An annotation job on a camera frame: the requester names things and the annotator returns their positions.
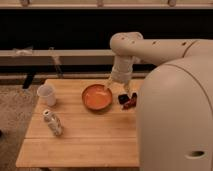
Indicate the orange bowl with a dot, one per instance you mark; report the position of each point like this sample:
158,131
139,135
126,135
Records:
96,97

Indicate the white plastic cup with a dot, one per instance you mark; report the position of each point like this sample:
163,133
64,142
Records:
47,93

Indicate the dark red pepper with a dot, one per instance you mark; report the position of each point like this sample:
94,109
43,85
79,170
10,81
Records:
131,103

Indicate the patterned lying bottle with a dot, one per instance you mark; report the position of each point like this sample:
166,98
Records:
53,122

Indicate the grey metal rail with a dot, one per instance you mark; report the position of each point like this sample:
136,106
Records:
55,57

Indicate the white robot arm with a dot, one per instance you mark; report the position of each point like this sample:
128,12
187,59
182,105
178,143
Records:
174,109

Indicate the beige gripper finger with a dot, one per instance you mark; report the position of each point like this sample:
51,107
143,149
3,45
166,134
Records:
127,88
108,84

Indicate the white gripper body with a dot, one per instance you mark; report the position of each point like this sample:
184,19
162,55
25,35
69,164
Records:
122,69

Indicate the small black object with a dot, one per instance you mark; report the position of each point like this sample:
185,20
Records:
123,98

